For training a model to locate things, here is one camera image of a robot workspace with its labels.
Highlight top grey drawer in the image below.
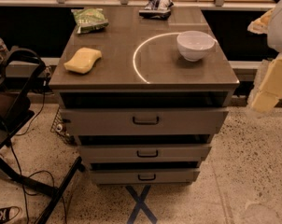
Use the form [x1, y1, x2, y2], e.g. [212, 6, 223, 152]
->
[61, 108, 228, 136]

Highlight yellow sponge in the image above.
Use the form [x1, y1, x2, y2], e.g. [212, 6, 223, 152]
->
[63, 48, 102, 74]

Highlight black floor cable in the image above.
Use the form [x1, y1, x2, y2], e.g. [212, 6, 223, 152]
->
[4, 91, 69, 224]

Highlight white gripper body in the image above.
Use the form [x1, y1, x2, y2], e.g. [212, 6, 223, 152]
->
[267, 0, 282, 53]

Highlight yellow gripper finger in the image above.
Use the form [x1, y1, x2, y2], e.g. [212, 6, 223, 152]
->
[247, 9, 274, 35]
[251, 54, 282, 113]

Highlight green jalapeno chip bag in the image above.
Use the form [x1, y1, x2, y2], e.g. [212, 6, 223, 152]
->
[72, 8, 109, 35]

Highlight black cart frame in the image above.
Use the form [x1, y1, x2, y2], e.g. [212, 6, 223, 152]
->
[0, 46, 84, 224]

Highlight blue tape cross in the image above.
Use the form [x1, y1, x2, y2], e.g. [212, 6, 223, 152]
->
[126, 185, 158, 224]

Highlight white ceramic bowl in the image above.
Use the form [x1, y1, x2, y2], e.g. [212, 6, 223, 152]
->
[176, 31, 216, 62]

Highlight grey drawer cabinet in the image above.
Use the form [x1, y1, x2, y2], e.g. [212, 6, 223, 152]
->
[49, 7, 239, 172]

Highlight blue white snack bag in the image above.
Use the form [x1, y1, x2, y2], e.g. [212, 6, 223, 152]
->
[139, 0, 174, 20]

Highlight black white sneaker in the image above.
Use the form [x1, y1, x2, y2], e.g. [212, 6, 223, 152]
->
[0, 206, 22, 224]

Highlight wire mesh basket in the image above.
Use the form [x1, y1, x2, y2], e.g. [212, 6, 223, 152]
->
[50, 109, 76, 146]

